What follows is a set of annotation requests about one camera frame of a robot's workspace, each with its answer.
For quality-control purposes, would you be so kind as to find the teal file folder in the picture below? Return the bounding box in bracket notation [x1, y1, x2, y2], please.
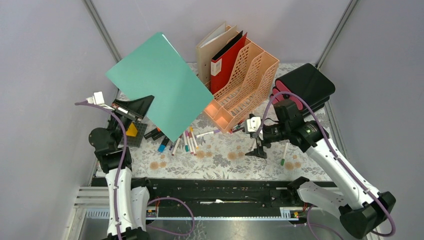
[105, 32, 214, 141]

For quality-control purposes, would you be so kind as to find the grey slotted cable duct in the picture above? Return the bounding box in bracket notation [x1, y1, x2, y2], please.
[85, 207, 307, 222]

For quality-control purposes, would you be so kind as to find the white marker dark green cap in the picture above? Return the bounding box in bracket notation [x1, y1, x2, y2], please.
[280, 142, 289, 166]

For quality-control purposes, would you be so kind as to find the red file folder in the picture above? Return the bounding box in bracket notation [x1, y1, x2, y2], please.
[210, 30, 247, 95]

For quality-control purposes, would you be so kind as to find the yellow building block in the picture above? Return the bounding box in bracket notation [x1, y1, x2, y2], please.
[126, 122, 138, 138]

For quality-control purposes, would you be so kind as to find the white marker red-brown cap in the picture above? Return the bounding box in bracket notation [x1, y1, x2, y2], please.
[249, 139, 257, 156]

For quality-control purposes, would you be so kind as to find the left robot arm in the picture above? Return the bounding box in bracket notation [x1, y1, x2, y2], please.
[81, 91, 155, 240]

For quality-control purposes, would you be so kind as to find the peach plastic file organizer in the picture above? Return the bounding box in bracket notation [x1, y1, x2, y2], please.
[203, 36, 279, 133]

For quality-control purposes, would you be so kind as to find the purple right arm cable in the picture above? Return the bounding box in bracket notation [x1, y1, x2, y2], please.
[261, 91, 397, 240]

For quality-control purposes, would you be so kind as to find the right aluminium frame post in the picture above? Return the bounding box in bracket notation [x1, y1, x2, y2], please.
[315, 0, 360, 69]

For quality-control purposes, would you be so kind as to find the white marker yellow cap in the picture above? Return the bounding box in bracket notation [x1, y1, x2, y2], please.
[189, 126, 199, 149]

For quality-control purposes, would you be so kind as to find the white marker teal cap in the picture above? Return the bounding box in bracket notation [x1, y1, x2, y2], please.
[182, 131, 190, 152]

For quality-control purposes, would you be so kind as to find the white marker brown cap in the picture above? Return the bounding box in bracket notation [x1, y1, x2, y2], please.
[171, 137, 181, 156]

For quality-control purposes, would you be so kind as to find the green gel pen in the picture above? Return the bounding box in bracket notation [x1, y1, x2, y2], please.
[230, 120, 245, 132]

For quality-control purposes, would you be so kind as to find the beige file binder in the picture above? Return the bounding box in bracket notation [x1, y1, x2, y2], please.
[195, 21, 238, 89]

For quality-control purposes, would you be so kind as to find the black pink drawer unit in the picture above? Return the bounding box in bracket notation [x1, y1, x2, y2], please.
[270, 63, 336, 112]

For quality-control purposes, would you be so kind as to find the floral tablecloth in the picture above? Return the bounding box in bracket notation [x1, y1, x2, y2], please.
[130, 115, 329, 181]

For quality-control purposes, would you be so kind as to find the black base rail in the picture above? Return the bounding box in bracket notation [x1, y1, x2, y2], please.
[91, 177, 332, 218]

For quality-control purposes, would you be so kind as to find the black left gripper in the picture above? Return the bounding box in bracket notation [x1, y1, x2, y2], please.
[107, 94, 154, 148]

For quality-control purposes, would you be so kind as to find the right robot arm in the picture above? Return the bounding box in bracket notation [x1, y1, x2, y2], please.
[244, 100, 397, 239]

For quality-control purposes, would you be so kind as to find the left aluminium frame post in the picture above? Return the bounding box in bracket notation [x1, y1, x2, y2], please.
[82, 0, 127, 72]

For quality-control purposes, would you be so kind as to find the orange cap black highlighter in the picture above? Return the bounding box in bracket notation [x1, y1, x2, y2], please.
[144, 127, 161, 140]

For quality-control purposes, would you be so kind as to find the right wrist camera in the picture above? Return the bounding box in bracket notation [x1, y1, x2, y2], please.
[244, 114, 264, 140]

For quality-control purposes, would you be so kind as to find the white marker purple cap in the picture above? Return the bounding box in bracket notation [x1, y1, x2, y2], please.
[196, 129, 220, 138]

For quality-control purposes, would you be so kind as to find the aluminium frame post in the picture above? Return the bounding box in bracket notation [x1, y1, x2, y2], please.
[315, 0, 360, 69]
[82, 0, 127, 72]

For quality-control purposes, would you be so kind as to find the magenta gel pen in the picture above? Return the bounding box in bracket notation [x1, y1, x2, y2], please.
[229, 127, 245, 134]

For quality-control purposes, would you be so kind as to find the green cap black highlighter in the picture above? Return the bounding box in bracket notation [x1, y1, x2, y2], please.
[151, 131, 164, 141]

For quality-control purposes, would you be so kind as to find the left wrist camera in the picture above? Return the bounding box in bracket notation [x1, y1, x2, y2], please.
[86, 91, 107, 108]

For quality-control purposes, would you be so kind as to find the white marker pink cap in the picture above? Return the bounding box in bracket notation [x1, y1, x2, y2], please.
[185, 130, 195, 155]

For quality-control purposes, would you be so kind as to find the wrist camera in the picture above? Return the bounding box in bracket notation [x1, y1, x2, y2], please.
[86, 91, 107, 108]
[244, 114, 264, 140]

